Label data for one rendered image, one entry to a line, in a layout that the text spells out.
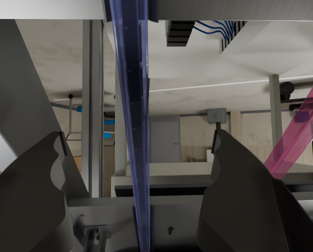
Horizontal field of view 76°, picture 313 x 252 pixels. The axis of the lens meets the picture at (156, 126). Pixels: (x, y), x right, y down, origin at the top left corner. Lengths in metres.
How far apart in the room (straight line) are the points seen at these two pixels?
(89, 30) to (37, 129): 0.38
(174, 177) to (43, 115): 0.45
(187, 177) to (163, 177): 0.07
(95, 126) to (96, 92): 0.08
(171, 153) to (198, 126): 1.31
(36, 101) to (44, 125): 0.02
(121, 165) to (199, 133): 6.47
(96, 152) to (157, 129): 6.84
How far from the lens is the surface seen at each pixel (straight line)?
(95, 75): 0.49
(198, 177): 0.60
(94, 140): 0.46
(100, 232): 0.30
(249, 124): 7.05
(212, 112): 6.06
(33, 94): 0.18
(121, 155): 0.59
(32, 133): 0.18
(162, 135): 7.21
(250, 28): 0.52
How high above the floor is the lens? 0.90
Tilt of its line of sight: 4 degrees down
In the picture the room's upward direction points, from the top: 179 degrees clockwise
